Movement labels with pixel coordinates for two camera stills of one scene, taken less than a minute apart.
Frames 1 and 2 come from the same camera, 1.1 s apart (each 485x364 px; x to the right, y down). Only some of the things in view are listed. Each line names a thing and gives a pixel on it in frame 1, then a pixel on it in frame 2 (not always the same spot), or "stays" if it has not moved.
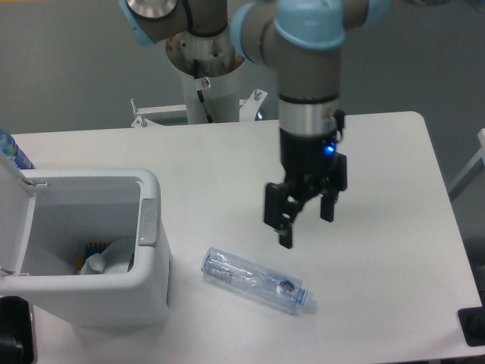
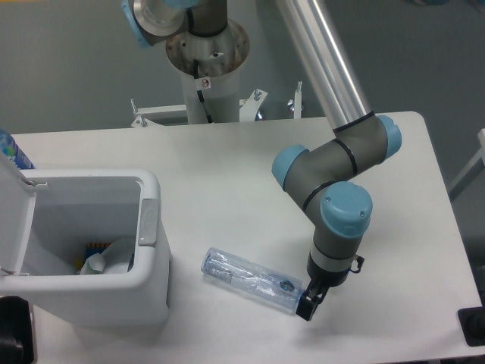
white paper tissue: x=114 y=260 stays
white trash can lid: x=17 y=204 stays
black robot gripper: x=308 y=161 → x=320 y=281
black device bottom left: x=16 y=332 stays
